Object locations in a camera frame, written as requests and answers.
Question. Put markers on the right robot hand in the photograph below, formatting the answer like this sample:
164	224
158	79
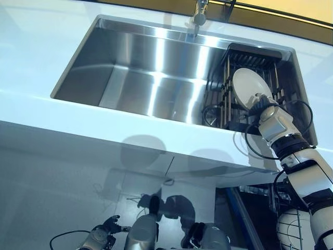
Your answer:
261	105

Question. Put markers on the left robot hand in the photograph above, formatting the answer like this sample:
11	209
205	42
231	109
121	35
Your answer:
110	230

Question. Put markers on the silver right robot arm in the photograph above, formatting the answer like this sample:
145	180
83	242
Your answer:
307	172

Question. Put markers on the black dish drying rack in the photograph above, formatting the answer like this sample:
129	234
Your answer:
249	60

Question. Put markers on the round sink drain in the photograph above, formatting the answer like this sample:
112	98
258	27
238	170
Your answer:
212	115

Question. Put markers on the chrome pull-down kitchen faucet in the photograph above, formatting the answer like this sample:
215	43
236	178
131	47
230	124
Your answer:
200	13

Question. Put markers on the stainless steel sink basin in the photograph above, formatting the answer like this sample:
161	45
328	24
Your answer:
130	67

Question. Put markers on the dark window frame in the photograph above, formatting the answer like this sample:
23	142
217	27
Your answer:
273	19

